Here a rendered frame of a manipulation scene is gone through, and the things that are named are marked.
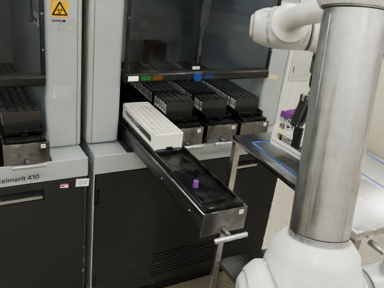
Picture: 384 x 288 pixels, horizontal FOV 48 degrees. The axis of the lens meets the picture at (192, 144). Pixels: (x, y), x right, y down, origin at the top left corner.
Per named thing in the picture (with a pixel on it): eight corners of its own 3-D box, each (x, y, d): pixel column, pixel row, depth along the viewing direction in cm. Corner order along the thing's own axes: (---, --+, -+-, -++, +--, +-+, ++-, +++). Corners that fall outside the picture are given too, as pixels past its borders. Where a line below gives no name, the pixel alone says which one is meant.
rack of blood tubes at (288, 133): (268, 142, 145) (272, 124, 142) (291, 138, 150) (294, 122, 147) (337, 184, 122) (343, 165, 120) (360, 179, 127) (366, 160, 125)
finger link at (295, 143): (304, 128, 130) (302, 128, 130) (299, 149, 133) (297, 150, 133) (297, 124, 133) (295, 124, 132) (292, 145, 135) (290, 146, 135)
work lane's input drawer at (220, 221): (112, 132, 164) (113, 110, 161) (146, 129, 171) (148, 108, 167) (208, 248, 107) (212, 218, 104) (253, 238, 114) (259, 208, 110)
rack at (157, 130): (121, 119, 160) (122, 103, 157) (146, 116, 164) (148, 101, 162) (154, 154, 136) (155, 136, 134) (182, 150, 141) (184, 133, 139)
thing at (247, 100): (254, 109, 182) (256, 95, 179) (257, 111, 180) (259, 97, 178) (231, 111, 177) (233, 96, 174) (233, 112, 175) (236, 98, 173)
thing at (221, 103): (223, 111, 175) (225, 97, 172) (226, 113, 173) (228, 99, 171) (198, 113, 169) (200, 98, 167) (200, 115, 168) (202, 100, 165)
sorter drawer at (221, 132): (138, 87, 218) (139, 70, 215) (163, 86, 225) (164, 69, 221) (211, 148, 161) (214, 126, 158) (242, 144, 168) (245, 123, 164)
